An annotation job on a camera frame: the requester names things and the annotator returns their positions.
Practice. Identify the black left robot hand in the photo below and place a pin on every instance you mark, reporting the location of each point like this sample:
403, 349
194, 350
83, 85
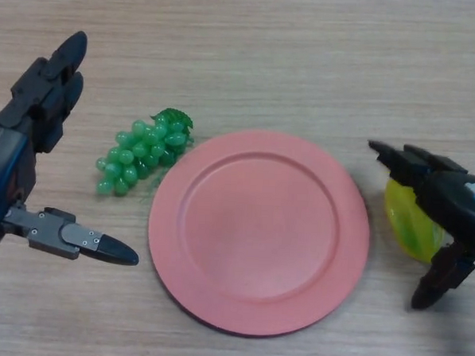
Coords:
22, 111

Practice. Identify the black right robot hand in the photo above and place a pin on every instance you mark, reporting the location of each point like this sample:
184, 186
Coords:
455, 201

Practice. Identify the yellow starfruit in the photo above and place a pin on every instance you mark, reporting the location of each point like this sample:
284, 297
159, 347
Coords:
406, 223

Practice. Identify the pink round plate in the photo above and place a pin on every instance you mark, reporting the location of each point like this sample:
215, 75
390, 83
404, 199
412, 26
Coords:
258, 235

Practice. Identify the green grape bunch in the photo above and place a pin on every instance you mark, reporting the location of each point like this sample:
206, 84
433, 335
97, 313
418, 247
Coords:
143, 153

